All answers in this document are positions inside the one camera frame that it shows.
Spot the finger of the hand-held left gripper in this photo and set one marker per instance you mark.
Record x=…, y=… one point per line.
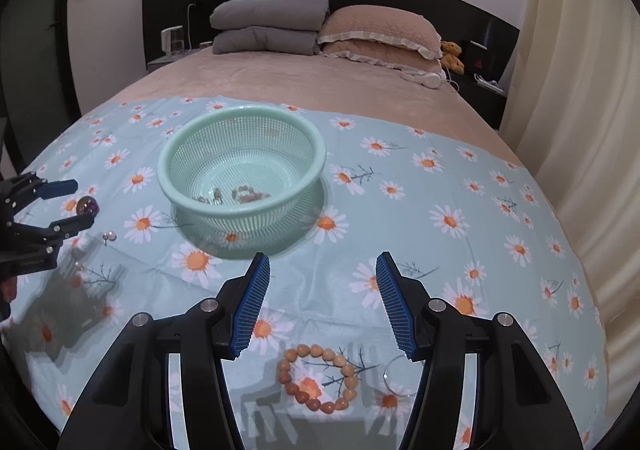
x=67, y=225
x=56, y=188

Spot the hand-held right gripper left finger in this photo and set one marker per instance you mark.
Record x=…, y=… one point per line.
x=248, y=310

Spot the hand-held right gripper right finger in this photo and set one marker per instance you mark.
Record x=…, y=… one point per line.
x=396, y=310

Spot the green plastic mesh basket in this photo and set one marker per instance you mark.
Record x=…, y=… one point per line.
x=240, y=155

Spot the small dark bead jewelry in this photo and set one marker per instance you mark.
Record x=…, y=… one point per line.
x=212, y=196

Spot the person's left hand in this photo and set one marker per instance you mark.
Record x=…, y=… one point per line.
x=7, y=290

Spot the pearl earrings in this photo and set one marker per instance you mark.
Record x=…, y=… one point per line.
x=109, y=236

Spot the thin silver bangle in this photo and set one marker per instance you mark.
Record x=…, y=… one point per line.
x=386, y=376

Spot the dark door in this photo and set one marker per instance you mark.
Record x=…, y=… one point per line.
x=35, y=60

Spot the blue daisy print cloth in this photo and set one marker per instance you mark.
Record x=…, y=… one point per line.
x=450, y=190

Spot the grey nightstand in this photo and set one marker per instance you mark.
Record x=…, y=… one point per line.
x=162, y=63

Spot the white bedside appliance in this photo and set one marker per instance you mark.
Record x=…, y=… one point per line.
x=173, y=40

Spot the black nightstand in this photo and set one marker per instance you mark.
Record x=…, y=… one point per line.
x=482, y=103

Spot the white headphones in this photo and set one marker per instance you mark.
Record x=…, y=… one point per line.
x=427, y=79

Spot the pink bedspread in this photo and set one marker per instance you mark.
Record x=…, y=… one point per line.
x=300, y=75

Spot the white power strip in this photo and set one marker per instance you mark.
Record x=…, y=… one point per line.
x=490, y=83

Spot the pink ruffled pillow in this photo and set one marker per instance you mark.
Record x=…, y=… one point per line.
x=400, y=56
x=375, y=23

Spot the grey folded quilt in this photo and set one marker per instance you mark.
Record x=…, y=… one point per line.
x=265, y=43
x=270, y=13

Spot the brown teddy bear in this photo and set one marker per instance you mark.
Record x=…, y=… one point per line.
x=452, y=58

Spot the black box with red logo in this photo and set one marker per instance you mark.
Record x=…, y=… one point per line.
x=481, y=59

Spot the cream curtain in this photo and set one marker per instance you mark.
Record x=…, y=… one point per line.
x=580, y=105

